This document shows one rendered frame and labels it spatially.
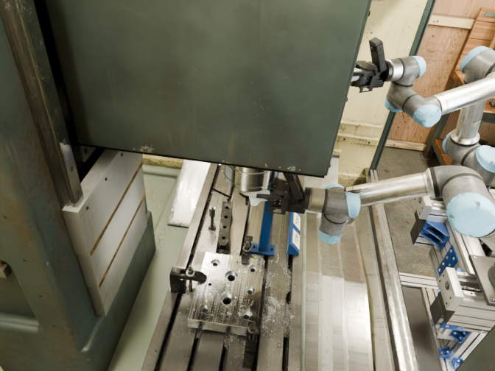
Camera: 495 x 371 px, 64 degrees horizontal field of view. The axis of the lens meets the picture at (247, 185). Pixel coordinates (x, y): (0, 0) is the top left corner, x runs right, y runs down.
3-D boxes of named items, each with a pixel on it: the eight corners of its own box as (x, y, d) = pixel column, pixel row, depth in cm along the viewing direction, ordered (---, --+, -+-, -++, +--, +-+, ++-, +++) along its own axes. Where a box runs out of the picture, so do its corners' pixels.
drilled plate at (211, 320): (264, 268, 154) (265, 260, 150) (255, 337, 131) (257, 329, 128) (205, 260, 155) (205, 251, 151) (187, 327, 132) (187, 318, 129)
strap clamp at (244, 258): (250, 254, 164) (253, 228, 154) (247, 280, 154) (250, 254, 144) (243, 252, 164) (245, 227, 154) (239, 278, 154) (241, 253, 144)
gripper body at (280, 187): (266, 213, 123) (305, 218, 122) (269, 191, 117) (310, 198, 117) (268, 196, 128) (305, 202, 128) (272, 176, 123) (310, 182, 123)
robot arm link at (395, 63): (405, 63, 131) (390, 54, 137) (394, 65, 129) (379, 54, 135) (398, 84, 136) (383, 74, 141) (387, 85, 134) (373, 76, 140)
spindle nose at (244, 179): (228, 156, 126) (230, 124, 118) (278, 164, 125) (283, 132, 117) (217, 188, 114) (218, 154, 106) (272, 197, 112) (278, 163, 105)
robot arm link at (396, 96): (397, 118, 141) (407, 90, 134) (378, 104, 149) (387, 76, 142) (414, 116, 144) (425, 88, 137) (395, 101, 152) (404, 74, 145)
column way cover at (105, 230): (151, 223, 173) (139, 121, 140) (108, 320, 136) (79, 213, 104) (140, 221, 173) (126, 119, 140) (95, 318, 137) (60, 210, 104)
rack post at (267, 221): (275, 246, 168) (284, 193, 149) (274, 256, 164) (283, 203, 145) (251, 243, 168) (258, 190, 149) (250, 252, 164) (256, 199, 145)
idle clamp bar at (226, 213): (232, 212, 182) (232, 202, 178) (228, 256, 162) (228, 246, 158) (221, 211, 182) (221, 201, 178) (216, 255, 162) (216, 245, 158)
